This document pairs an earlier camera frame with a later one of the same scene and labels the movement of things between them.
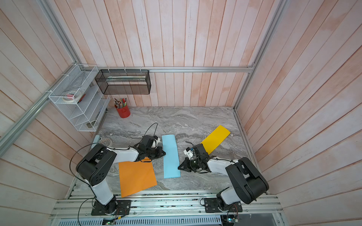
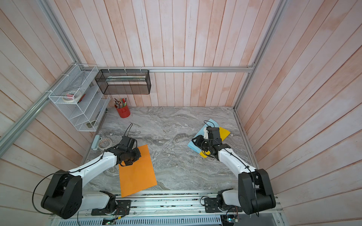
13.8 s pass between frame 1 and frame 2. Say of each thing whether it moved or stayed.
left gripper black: moved
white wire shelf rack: stayed
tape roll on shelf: stayed
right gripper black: moved
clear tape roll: stayed
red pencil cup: stayed
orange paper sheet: stayed
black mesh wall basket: stayed
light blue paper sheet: moved
